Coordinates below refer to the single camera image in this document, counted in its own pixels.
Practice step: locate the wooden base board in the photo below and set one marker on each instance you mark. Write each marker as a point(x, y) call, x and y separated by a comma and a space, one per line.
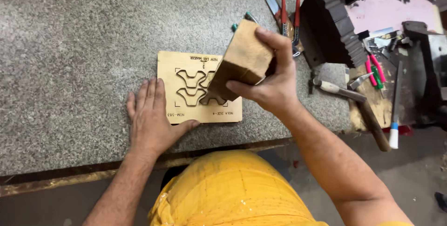
point(375, 103)

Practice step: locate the black ridged metal block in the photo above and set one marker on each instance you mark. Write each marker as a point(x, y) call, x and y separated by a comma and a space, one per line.
point(331, 23)

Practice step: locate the person's yellow shirt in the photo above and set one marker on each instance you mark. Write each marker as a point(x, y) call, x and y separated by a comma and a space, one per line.
point(230, 191)

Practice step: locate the dark metal machine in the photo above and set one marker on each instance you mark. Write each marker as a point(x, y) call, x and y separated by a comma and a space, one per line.
point(427, 69)

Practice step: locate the plywood die board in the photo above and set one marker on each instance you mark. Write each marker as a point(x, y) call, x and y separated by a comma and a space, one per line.
point(190, 103)

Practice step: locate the wooden block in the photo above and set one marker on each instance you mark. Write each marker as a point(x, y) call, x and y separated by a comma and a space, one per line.
point(241, 63)

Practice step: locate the person's right hand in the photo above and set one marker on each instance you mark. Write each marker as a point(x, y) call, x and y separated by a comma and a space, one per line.
point(276, 86)

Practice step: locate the pile of metal scraps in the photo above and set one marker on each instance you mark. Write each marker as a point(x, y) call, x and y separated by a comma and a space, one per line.
point(382, 41)

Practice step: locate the person's left hand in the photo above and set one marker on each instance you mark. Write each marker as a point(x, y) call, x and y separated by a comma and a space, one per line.
point(150, 121)

